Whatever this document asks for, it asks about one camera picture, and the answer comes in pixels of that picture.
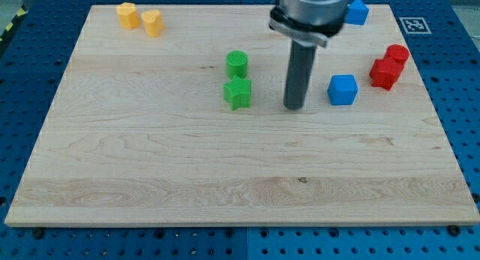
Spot yellow heart block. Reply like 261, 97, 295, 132
141, 9, 164, 37

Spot blue triangle block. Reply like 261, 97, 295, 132
345, 0, 370, 25

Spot black bolt front left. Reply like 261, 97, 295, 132
31, 228, 45, 240

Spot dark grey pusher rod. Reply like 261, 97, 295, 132
283, 40, 317, 110

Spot green cylinder block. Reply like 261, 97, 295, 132
226, 50, 248, 79

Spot yellow hexagon block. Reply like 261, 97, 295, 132
115, 2, 140, 29

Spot wooden board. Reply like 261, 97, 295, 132
5, 4, 479, 228

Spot red star block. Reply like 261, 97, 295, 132
369, 57, 404, 91

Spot black bolt front right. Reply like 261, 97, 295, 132
447, 225, 461, 237

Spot green star block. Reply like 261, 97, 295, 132
223, 76, 251, 110

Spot white fiducial marker tag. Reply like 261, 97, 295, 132
399, 16, 431, 34

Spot black bolt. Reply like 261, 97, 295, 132
31, 228, 45, 240
447, 225, 461, 237

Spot red cylinder block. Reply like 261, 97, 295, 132
383, 44, 410, 65

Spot blue cube block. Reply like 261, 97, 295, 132
327, 74, 359, 106

